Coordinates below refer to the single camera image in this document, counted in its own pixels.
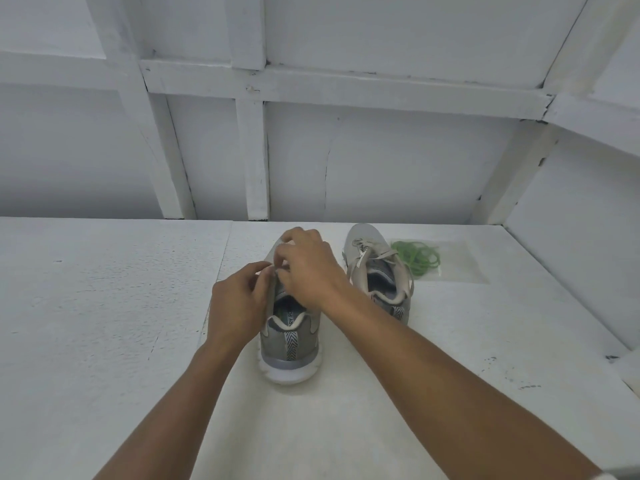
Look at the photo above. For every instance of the grey sneaker without lace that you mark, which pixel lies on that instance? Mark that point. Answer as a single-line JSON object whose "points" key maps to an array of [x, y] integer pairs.
{"points": [[290, 344]]}

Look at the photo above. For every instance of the person's right forearm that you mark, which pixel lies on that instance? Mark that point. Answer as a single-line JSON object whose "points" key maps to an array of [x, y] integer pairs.
{"points": [[440, 389]]}

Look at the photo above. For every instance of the green shoelace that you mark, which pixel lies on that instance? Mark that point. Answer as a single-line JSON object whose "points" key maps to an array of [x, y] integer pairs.
{"points": [[419, 257]]}

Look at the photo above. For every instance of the person's left hand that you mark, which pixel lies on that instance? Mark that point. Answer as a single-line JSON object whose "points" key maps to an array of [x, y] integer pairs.
{"points": [[235, 309]]}

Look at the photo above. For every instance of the person's left forearm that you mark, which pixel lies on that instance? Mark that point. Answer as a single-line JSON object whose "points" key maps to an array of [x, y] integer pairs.
{"points": [[175, 414]]}

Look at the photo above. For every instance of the person's right fingers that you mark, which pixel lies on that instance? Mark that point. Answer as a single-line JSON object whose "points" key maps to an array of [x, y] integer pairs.
{"points": [[290, 254]]}

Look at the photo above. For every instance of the person's right hand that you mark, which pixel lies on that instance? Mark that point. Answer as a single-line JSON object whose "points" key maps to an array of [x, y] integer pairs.
{"points": [[315, 269]]}

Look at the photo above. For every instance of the beige shoelace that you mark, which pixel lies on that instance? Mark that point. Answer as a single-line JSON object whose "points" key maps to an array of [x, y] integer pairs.
{"points": [[372, 254]]}

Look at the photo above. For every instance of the person's left thumb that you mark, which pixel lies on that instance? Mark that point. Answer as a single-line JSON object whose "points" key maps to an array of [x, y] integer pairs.
{"points": [[264, 290]]}

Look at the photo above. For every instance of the grey sneaker with beige lace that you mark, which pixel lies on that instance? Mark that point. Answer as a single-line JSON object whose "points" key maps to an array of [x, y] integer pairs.
{"points": [[382, 284]]}

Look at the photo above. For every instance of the clear plastic bag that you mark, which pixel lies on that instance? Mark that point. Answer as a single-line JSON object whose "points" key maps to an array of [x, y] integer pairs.
{"points": [[462, 264]]}

